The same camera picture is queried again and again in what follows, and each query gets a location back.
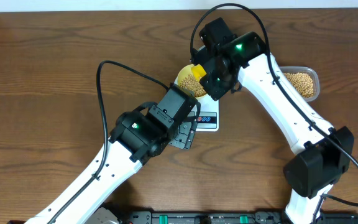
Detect yellow plastic scoop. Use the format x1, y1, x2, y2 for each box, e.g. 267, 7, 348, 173
191, 64, 207, 81

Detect yellow plastic bowl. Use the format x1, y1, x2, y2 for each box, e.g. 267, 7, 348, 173
175, 65, 207, 98

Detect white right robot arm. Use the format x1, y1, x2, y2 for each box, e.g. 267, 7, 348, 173
191, 18, 354, 223

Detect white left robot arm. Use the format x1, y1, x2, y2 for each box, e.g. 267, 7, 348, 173
28, 84, 200, 223

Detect soybeans in bowl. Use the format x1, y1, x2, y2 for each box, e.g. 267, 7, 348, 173
179, 74, 206, 97

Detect white digital kitchen scale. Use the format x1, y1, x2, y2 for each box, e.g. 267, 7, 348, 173
173, 75, 220, 133

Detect clear plastic soybean container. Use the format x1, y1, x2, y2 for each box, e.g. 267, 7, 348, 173
280, 66, 320, 102

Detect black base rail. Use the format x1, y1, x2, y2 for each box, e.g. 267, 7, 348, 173
104, 207, 358, 224

